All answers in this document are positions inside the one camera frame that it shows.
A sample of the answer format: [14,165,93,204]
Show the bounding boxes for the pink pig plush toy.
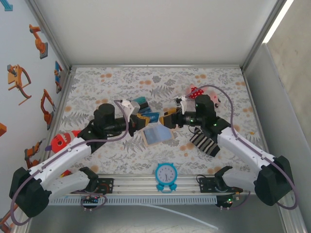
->
[186,83,222,107]

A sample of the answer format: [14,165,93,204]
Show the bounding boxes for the black round mount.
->
[215,194,241,211]

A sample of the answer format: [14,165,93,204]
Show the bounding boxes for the teal blue small box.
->
[132,96,154,115]

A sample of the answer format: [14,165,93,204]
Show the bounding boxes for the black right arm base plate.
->
[199,176,243,194]

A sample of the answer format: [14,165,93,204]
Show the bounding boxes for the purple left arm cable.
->
[11,99,131,226]

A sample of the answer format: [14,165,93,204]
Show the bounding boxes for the white light strip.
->
[263,0,295,45]

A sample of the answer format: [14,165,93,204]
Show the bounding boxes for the white plastic tube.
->
[136,203,219,230]

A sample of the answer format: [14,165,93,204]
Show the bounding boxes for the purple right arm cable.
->
[183,84,299,211]

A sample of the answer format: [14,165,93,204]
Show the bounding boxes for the white slotted cable duct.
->
[48,196,218,205]

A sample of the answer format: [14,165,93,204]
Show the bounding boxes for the wide aluminium base rail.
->
[48,173,292,197]

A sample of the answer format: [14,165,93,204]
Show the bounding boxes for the small circuit board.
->
[82,195,101,204]
[225,192,242,203]

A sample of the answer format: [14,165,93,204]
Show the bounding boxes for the blue alarm clock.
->
[155,162,178,194]

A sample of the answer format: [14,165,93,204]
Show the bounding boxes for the blue orange wall sticker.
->
[53,60,65,95]

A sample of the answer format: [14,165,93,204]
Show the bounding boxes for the red orange plush toy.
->
[44,130,82,154]

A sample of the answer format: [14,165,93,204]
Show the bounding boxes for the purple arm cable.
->
[11,99,131,226]
[183,84,299,211]

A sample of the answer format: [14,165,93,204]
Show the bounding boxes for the aluminium frame post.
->
[25,0,71,71]
[239,0,289,71]

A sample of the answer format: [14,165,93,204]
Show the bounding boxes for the orange claw wall sticker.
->
[6,64,33,106]

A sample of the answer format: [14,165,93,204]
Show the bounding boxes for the floral patterned table mat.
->
[46,67,272,175]

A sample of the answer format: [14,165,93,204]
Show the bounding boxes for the short aluminium frame rail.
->
[69,64,244,69]

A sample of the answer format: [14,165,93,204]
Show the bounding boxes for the aluminium side rail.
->
[45,69,75,151]
[242,69,275,175]

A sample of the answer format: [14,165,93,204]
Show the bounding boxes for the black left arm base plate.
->
[96,178,115,194]

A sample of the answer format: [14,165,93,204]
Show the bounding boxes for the black white striped sock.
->
[189,128,221,158]

